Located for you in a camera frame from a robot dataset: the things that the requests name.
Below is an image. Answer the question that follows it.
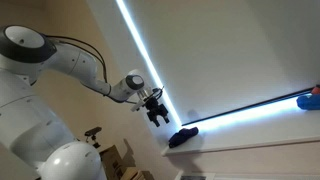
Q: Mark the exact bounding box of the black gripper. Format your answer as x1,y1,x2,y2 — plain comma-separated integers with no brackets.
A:
144,95,171,128

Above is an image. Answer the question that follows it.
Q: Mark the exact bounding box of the black cap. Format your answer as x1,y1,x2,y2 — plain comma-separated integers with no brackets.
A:
167,126,200,149

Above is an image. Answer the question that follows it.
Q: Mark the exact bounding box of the white windowsill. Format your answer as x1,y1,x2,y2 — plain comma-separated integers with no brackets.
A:
161,105,320,158

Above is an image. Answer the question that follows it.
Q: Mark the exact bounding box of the small cardboard box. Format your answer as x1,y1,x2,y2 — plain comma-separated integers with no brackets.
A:
119,166,155,180

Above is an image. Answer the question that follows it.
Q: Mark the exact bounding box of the large cardboard box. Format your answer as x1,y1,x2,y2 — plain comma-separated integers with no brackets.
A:
99,144,125,180

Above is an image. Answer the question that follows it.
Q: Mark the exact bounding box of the black blind bottom bar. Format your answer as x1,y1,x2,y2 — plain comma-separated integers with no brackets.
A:
181,86,317,127

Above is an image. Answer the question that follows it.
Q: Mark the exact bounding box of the white roller blind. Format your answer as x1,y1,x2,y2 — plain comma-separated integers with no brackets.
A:
85,0,320,128

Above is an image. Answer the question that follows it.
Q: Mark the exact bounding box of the blue box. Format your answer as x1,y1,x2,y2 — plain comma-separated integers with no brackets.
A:
296,93,320,112

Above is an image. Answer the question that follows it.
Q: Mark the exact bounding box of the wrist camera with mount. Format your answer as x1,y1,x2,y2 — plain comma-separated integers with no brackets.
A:
130,99,148,113

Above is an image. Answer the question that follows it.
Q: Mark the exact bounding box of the black camera on tripod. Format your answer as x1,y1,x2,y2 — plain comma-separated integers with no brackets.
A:
83,126,104,150

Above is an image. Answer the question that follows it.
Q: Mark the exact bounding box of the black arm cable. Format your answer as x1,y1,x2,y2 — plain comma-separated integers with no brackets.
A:
44,34,109,85

